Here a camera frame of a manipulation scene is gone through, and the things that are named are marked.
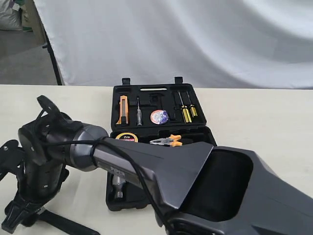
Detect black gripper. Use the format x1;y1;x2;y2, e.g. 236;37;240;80
1;161;69;233

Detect adjustable wrench black handle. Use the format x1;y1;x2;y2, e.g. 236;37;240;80
36;208;100;235

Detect claw hammer black grip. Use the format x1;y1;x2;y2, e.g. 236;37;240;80
112;175;126;199

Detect black electrical tape roll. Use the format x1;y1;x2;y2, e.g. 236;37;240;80
150;110;169;125

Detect black plastic tool case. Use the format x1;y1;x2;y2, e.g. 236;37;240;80
104;77;218;212

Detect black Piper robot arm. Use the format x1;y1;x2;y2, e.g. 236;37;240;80
0;117;313;235

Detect yellow tape measure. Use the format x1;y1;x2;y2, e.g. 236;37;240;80
115;132;138;142

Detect orange utility knife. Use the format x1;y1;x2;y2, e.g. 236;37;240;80
116;95;129;125

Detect clear test pen screwdriver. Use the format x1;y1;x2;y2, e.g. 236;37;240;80
136;97;142;126

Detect black backdrop stand pole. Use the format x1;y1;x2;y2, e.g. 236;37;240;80
32;0;63;86

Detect long yellow black screwdriver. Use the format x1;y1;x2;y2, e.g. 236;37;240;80
178;91;192;123

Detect white sack in background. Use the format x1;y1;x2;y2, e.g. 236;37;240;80
0;0;22;31

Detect short yellow black screwdriver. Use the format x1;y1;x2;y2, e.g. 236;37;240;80
186;92;198;118

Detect white backdrop cloth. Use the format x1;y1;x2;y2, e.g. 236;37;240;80
35;0;313;89

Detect wrist camera with black bracket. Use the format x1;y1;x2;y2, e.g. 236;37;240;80
0;140;26;181

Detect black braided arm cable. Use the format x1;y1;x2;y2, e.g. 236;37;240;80
36;95;177;235

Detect orange handled pliers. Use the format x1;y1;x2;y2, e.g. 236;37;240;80
149;135;183;147

